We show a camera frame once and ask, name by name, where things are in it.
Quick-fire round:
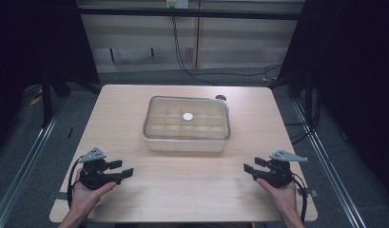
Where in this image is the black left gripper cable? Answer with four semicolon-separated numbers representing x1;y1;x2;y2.
67;155;86;209

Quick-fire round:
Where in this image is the person's left hand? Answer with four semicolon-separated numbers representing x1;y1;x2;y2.
68;168;118;220

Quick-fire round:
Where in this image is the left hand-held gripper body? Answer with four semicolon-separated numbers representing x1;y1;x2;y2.
77;147;124;191

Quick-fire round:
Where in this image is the black horizontal bar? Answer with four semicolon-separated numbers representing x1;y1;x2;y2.
77;7;306;21

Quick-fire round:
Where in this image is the black stand post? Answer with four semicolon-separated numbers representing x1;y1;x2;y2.
40;71;54;129

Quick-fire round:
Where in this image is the bundle of black cables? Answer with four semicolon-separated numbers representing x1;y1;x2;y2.
282;87;323;146

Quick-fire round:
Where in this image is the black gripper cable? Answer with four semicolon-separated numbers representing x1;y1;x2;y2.
67;155;86;209
289;172;309;224

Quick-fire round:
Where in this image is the person's right hand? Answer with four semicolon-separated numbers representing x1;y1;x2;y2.
256;178;300;220

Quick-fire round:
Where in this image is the clear plastic compartment box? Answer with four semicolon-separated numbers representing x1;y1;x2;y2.
142;95;232;153

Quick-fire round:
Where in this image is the dark curtain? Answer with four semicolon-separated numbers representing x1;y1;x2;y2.
0;0;101;150
271;0;389;203

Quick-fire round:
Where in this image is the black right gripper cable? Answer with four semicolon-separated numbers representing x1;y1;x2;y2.
289;172;309;224

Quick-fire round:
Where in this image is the white wall socket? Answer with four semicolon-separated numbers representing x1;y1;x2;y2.
165;0;190;10

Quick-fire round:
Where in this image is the black floor cable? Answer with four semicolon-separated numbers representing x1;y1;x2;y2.
170;15;282;86

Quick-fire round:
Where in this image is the metal floor rail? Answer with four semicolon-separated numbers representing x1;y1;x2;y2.
291;98;368;228
0;104;67;228

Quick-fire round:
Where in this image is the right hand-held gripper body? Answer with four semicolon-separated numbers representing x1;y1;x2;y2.
252;149;309;189

